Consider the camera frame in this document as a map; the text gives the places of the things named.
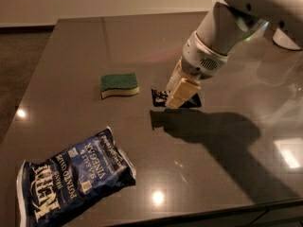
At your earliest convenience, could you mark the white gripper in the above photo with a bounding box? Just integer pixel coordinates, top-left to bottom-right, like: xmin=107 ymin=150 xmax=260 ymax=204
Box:
xmin=166 ymin=31 xmax=228 ymax=109

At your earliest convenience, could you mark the black rxbar chocolate wrapper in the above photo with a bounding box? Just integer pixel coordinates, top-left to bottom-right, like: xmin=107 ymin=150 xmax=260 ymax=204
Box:
xmin=151 ymin=89 xmax=202 ymax=109

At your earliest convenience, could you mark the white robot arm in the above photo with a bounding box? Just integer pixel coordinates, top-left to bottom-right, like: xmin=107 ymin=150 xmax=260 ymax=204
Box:
xmin=166 ymin=0 xmax=303 ymax=109

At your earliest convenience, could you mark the green and yellow sponge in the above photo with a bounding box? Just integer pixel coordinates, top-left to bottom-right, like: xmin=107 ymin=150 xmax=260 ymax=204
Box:
xmin=100 ymin=73 xmax=139 ymax=98

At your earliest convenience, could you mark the blue kettle chips bag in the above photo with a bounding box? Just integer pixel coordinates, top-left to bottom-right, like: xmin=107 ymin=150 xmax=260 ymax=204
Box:
xmin=16 ymin=128 xmax=136 ymax=227

